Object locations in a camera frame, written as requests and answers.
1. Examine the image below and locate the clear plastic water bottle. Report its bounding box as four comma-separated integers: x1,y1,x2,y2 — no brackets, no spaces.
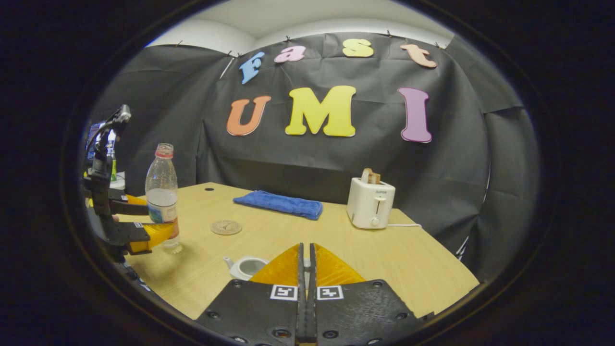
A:
145,143,183,254

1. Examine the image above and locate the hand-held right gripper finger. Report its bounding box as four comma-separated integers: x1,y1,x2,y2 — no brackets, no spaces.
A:
309,243,423,346
197,243,307,346

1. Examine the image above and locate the computer monitor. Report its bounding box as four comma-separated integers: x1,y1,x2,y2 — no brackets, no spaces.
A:
86,123,118,161

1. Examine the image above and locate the white toaster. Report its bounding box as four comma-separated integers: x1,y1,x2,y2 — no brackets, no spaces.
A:
346,177,396,229

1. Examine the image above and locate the black backdrop cloth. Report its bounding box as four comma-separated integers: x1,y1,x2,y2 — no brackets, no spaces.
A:
89,31,541,284

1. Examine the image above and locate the round wooden coaster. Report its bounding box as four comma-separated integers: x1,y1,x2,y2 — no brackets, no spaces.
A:
210,220,243,236

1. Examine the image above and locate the blue towel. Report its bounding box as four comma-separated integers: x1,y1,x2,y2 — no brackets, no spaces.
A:
233,190,323,221

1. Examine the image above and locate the white ceramic teacup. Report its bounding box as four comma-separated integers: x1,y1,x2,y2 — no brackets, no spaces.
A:
223,256,270,281

